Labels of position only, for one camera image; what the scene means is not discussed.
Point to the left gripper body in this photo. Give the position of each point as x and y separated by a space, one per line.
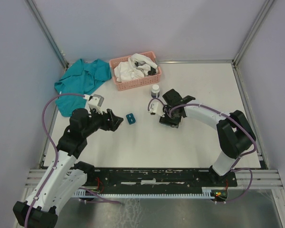
99 121

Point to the white cable duct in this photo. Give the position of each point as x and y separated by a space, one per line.
160 191

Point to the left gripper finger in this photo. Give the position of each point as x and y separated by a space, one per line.
115 123
114 118

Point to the pink plastic basket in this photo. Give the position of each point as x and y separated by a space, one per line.
138 82

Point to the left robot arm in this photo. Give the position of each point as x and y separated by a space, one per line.
66 174

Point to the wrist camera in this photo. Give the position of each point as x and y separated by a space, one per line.
95 102
156 108

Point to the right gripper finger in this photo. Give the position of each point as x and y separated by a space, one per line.
165 121
173 124

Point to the black item in basket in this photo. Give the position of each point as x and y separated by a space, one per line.
151 72

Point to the aluminium frame post left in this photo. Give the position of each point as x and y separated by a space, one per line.
45 30

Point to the white cap pill bottle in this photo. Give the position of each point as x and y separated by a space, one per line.
155 91

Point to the aluminium frame post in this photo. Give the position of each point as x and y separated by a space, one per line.
261 17
45 30

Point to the teal pill box left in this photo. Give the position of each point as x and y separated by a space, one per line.
130 118

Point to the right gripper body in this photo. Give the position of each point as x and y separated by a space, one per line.
166 109

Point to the aluminium frame post right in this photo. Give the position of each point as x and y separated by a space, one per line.
261 17

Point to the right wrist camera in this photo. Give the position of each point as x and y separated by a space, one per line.
156 108

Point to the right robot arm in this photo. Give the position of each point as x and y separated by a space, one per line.
235 135

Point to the teal shirt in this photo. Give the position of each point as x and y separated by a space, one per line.
81 78

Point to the white cloth in basket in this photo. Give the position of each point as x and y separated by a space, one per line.
133 68

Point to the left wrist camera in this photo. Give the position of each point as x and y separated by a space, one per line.
95 102

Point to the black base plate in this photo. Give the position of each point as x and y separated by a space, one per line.
107 177

